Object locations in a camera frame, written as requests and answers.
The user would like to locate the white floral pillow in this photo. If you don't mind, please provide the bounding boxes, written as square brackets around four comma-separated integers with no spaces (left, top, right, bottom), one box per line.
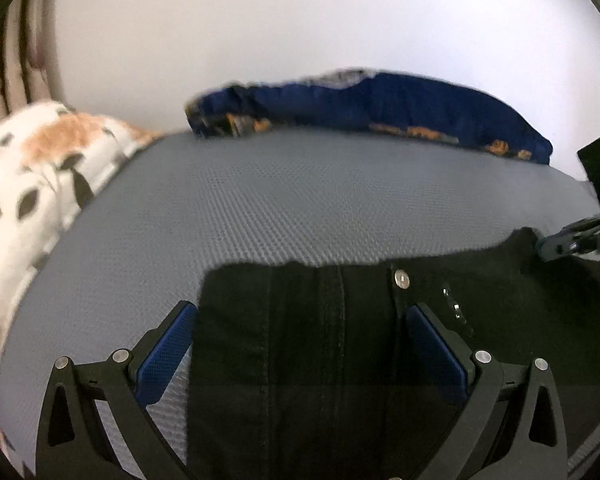
[0,100,163,453]

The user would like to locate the blue floral blanket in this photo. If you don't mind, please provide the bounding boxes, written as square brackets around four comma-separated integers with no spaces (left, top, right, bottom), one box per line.
[185,67,553,166]

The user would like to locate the striped beige curtain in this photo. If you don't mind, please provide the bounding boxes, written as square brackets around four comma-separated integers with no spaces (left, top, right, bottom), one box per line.
[0,0,61,133]

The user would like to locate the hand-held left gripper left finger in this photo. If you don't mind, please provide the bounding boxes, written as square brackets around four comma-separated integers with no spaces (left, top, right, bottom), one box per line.
[34,300,198,480]

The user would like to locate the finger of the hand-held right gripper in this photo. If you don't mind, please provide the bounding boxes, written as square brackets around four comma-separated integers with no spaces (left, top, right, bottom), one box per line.
[535,215,600,262]

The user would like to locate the grey mesh mattress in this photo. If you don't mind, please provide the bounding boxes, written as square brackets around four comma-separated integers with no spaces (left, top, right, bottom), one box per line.
[0,127,600,480]

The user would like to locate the black pants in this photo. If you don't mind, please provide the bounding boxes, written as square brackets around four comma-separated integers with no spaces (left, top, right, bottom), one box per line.
[187,227,600,480]

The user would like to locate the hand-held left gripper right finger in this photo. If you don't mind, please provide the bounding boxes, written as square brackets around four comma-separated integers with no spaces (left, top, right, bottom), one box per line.
[405,302,570,480]

